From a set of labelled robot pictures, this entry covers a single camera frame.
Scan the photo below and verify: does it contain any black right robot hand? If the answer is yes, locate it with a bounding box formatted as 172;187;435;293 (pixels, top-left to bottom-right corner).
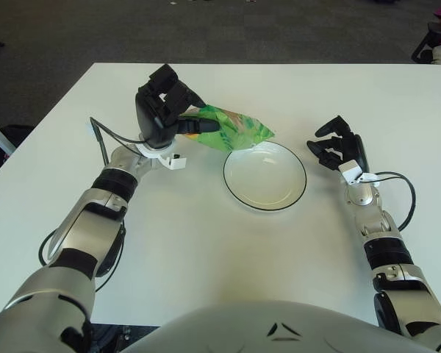
306;115;368;174

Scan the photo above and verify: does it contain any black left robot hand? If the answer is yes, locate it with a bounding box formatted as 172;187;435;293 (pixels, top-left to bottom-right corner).
134;63;221;150

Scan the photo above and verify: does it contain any green potato chips bag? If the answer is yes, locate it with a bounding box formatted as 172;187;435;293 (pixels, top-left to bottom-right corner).
179;104;276;152

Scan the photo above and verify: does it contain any white plate with black rim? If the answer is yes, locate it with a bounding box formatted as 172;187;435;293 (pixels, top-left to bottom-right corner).
223;141;308;213

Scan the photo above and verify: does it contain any black office chair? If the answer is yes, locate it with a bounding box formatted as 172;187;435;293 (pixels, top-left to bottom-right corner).
411;21;441;63

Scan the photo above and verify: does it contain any white table leg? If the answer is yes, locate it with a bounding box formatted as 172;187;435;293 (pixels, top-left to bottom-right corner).
0;116;18;155

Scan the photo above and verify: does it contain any silver robot torso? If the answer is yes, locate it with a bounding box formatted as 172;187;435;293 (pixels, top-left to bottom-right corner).
121;299;427;353

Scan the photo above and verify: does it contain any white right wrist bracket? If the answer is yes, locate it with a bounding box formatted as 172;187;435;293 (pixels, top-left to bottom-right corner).
337;160;381;186

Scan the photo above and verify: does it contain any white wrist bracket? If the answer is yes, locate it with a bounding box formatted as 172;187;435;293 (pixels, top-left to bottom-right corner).
130;141;187;171
337;160;381;186

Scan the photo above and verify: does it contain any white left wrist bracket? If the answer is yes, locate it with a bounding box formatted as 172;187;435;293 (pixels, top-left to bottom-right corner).
130;141;187;171

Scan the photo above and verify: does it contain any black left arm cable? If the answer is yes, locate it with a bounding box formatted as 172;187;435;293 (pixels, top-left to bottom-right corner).
38;116;148;291

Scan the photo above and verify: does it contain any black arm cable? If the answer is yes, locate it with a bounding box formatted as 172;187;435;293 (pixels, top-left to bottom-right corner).
374;171;416;231
38;116;148;291

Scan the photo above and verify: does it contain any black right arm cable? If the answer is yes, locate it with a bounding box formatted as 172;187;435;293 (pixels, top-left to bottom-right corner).
374;171;416;231

